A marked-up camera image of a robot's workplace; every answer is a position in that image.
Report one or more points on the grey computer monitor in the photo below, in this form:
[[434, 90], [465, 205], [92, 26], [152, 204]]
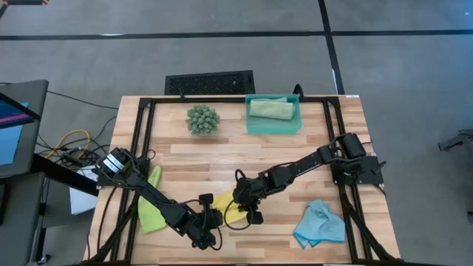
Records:
[[35, 129]]

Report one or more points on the white paper sheet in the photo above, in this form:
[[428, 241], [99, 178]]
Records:
[[83, 201]]

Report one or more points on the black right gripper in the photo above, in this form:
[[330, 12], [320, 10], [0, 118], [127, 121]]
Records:
[[251, 192]]

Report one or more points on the black bar with orange ends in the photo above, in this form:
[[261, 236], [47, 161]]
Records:
[[22, 1]]

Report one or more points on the potted artificial green plant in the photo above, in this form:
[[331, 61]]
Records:
[[202, 120]]

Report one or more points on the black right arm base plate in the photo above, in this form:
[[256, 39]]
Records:
[[369, 177]]

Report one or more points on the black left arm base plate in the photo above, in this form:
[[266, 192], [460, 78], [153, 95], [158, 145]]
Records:
[[111, 181]]

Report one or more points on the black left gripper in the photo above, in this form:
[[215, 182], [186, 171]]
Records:
[[208, 221]]

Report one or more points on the pale green microfiber towel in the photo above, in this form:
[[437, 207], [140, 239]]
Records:
[[271, 109]]

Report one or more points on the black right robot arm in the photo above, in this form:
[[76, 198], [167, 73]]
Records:
[[314, 159]]

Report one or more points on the black aluminium table frame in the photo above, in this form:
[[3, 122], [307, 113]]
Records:
[[221, 100]]

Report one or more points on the light blue microfiber towel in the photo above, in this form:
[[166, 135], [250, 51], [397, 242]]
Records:
[[321, 225]]

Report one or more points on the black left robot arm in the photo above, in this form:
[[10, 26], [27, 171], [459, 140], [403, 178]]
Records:
[[155, 196]]

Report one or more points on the teal plastic basket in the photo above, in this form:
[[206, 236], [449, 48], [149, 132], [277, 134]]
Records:
[[273, 127]]

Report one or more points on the black stand foot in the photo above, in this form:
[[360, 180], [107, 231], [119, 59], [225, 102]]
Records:
[[458, 142]]

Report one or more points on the black desk bar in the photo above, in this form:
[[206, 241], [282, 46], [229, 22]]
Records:
[[63, 175]]

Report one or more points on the yellow microfiber towel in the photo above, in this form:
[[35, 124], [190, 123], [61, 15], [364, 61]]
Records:
[[231, 212]]

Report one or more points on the lime green microfiber towel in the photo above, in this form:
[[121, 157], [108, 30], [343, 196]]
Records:
[[149, 218]]

